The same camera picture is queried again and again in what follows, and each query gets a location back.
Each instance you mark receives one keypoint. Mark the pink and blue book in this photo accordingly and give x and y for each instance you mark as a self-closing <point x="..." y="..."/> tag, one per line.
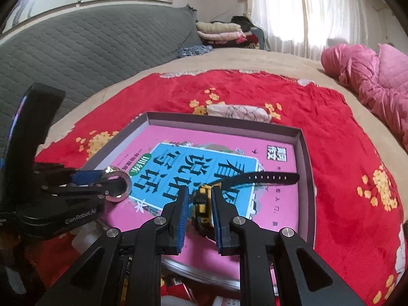
<point x="280" y="204"/>

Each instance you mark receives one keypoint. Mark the grey quilted cover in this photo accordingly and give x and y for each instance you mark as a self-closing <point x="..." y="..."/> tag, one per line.
<point x="95" y="44"/>

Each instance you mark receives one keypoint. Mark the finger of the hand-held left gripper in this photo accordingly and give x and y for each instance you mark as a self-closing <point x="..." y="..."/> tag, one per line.
<point x="92" y="190"/>
<point x="86" y="177"/>

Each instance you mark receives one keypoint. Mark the red floral blanket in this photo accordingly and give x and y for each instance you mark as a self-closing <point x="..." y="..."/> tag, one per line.
<point x="334" y="134"/>

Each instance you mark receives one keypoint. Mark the white curtain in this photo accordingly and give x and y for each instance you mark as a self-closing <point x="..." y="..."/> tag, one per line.
<point x="318" y="12"/>

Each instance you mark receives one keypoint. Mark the blue floral cloth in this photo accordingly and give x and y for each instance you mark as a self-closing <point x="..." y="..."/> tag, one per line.
<point x="194" y="51"/>

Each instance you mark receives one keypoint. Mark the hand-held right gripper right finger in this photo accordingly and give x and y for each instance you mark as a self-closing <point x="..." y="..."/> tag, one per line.
<point x="218" y="220"/>

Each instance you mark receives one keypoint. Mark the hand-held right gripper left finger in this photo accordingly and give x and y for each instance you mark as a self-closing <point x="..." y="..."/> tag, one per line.
<point x="181" y="220"/>

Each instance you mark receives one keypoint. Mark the pink quilt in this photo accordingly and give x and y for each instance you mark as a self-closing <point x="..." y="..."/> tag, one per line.
<point x="366" y="76"/>

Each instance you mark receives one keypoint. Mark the black and yellow wristwatch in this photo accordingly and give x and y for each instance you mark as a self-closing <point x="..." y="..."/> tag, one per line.
<point x="271" y="177"/>

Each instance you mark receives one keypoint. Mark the round metal lid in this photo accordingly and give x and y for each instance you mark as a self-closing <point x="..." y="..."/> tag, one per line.
<point x="197" y="274"/>

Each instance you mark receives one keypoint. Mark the stack of folded clothes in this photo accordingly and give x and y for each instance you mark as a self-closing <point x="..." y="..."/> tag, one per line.
<point x="220" y="33"/>

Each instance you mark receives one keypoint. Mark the beige bed sheet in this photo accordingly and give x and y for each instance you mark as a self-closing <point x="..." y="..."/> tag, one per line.
<point x="255" y="60"/>

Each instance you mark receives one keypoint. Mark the grey cardboard box tray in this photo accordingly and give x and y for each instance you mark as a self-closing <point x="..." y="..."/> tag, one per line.
<point x="304" y="197"/>

